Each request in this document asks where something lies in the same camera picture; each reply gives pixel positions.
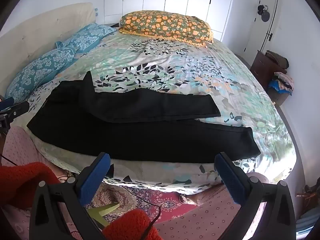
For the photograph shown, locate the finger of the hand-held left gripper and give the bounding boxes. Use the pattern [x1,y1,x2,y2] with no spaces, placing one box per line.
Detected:
[0,97,30,121]

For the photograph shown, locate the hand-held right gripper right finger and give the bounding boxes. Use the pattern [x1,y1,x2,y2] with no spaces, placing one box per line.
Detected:
[214,152,297,240]

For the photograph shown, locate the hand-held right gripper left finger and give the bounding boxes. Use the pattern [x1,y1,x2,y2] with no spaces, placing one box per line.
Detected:
[29,152,112,240]

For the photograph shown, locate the black pants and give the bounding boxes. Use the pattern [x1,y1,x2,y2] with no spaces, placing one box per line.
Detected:
[26,71,262,164]

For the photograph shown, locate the person's pink dotted pajama pants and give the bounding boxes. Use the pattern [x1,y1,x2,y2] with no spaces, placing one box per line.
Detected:
[0,126,267,240]

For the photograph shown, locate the yellow-green plastic object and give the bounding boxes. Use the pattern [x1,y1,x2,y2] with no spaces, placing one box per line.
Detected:
[87,202,120,227]

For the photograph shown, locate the blue damask pillow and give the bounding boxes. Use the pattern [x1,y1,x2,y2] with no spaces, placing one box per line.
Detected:
[55,23,118,54]
[5,47,78,104]

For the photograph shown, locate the brown slipper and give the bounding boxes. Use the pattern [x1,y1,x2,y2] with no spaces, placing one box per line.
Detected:
[179,194,198,206]

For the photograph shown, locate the red patterned rug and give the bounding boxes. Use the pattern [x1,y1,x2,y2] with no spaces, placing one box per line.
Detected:
[85,180,200,222]

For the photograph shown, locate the beige padded headboard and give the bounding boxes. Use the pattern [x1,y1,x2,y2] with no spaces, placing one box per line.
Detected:
[0,2,97,95]

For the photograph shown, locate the brown laundry basket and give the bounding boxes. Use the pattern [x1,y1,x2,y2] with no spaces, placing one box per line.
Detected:
[269,87,292,107]

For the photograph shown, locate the pile of colourful clothes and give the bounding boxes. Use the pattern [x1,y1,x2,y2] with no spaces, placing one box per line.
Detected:
[269,72,294,95]

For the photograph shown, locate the dark wooden cabinet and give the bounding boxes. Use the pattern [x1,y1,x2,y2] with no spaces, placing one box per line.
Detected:
[250,50,288,90]

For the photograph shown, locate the bed with floral sheet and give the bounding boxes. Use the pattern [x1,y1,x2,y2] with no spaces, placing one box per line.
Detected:
[5,31,299,195]

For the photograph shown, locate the white door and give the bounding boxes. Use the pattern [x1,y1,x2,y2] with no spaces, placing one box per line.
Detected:
[244,0,279,59]

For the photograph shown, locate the black hanging bag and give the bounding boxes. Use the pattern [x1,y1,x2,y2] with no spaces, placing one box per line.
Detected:
[257,4,270,22]

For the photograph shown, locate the yellow patterned pillow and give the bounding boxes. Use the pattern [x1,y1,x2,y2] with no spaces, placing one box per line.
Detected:
[119,11,214,48]

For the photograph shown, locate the black cable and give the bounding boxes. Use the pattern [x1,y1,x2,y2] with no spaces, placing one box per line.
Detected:
[120,185,162,240]

